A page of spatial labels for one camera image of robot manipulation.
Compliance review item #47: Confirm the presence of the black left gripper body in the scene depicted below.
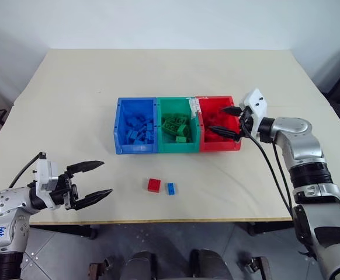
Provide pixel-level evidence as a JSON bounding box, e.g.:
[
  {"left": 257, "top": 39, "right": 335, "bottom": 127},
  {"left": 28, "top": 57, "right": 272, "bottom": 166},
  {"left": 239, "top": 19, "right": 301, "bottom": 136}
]
[{"left": 50, "top": 171, "right": 79, "bottom": 211}]

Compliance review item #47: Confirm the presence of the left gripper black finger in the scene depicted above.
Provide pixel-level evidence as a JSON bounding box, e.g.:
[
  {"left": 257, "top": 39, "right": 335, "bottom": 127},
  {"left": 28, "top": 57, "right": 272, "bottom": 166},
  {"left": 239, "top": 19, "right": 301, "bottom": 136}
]
[
  {"left": 74, "top": 188, "right": 114, "bottom": 211},
  {"left": 66, "top": 160, "right": 105, "bottom": 177}
]

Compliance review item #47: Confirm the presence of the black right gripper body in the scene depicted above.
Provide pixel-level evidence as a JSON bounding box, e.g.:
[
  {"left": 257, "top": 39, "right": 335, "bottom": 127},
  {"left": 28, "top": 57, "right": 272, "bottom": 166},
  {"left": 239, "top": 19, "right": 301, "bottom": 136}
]
[{"left": 238, "top": 107, "right": 253, "bottom": 138}]

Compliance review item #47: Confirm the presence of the red plastic bin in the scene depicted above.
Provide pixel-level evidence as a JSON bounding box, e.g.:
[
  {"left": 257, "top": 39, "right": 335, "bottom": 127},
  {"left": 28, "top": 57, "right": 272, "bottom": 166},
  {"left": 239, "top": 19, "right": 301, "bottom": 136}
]
[{"left": 195, "top": 95, "right": 242, "bottom": 153}]

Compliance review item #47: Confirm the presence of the black table foot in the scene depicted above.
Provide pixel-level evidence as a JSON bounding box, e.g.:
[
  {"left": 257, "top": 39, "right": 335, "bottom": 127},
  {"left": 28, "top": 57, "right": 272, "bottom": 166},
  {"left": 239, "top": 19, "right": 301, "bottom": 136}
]
[{"left": 29, "top": 223, "right": 98, "bottom": 241}]

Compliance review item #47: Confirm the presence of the white paper bin label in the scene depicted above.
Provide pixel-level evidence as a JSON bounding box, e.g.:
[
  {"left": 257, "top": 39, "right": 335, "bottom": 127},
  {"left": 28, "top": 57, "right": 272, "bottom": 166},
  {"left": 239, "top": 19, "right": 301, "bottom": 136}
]
[{"left": 188, "top": 98, "right": 200, "bottom": 120}]

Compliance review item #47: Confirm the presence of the square green building block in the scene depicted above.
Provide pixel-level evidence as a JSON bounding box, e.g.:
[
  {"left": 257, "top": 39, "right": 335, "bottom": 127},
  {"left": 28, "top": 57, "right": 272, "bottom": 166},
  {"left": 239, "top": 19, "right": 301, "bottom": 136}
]
[{"left": 176, "top": 124, "right": 191, "bottom": 138}]

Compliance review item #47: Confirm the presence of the long green building block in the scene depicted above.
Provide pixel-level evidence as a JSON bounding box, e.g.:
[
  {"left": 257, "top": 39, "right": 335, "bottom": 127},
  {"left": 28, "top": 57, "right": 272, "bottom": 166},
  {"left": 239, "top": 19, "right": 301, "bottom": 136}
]
[
  {"left": 161, "top": 113, "right": 189, "bottom": 129},
  {"left": 162, "top": 121, "right": 182, "bottom": 137}
]

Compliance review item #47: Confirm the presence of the blue plastic bin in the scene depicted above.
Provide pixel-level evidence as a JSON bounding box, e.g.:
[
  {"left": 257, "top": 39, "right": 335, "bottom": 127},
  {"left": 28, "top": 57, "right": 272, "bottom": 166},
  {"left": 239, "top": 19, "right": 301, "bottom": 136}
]
[{"left": 113, "top": 97, "right": 159, "bottom": 155}]

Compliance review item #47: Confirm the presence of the red square building block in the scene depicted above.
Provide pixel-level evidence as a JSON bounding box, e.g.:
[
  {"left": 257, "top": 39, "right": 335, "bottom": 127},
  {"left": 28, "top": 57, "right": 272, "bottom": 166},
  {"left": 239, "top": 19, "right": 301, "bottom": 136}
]
[{"left": 147, "top": 178, "right": 162, "bottom": 193}]

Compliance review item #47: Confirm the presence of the green plastic bin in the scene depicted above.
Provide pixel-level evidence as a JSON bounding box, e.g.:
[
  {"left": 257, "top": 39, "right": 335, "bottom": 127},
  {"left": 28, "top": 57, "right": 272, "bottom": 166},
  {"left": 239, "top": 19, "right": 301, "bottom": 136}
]
[{"left": 155, "top": 96, "right": 203, "bottom": 154}]

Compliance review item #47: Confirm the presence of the dark rounded shape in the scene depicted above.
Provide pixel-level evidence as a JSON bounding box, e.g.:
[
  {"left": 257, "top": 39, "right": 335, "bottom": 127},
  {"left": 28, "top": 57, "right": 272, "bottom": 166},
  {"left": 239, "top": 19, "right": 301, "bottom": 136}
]
[{"left": 189, "top": 248, "right": 233, "bottom": 280}]

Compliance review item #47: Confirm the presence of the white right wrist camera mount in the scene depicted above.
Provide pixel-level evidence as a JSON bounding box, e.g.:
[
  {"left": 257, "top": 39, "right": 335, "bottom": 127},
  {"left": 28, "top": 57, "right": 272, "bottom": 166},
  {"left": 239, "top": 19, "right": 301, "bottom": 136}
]
[{"left": 239, "top": 88, "right": 269, "bottom": 139}]

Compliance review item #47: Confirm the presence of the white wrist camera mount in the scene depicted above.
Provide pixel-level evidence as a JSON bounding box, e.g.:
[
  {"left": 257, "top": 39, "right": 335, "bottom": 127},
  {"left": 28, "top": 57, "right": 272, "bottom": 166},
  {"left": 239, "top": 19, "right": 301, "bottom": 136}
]
[
  {"left": 239, "top": 88, "right": 269, "bottom": 139},
  {"left": 33, "top": 159, "right": 62, "bottom": 210}
]

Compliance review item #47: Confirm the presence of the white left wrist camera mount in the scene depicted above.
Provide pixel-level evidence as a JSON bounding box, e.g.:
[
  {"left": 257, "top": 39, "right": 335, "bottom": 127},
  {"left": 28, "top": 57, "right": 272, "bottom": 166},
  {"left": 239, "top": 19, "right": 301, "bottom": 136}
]
[{"left": 33, "top": 159, "right": 62, "bottom": 210}]

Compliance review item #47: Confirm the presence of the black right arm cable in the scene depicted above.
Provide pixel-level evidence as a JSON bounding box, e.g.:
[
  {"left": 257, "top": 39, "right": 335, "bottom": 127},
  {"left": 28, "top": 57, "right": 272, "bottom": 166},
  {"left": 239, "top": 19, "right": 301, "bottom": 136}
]
[
  {"left": 245, "top": 129, "right": 293, "bottom": 215},
  {"left": 272, "top": 141, "right": 293, "bottom": 207}
]

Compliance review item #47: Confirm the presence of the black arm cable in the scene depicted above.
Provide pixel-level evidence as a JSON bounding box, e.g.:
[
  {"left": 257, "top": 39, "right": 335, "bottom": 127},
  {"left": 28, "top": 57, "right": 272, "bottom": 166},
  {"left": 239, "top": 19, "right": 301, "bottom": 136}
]
[
  {"left": 272, "top": 141, "right": 293, "bottom": 207},
  {"left": 8, "top": 151, "right": 47, "bottom": 189},
  {"left": 245, "top": 129, "right": 293, "bottom": 215}
]

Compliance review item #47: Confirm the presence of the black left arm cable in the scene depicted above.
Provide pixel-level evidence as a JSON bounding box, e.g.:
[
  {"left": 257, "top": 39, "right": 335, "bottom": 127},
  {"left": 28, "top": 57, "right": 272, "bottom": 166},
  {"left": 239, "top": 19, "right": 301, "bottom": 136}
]
[{"left": 8, "top": 151, "right": 47, "bottom": 189}]

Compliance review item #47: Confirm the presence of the brown caster bracket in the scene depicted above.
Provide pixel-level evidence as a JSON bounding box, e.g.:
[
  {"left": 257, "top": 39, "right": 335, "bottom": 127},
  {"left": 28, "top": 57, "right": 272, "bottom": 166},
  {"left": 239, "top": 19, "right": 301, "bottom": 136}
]
[
  {"left": 239, "top": 255, "right": 269, "bottom": 280},
  {"left": 88, "top": 255, "right": 116, "bottom": 278}
]

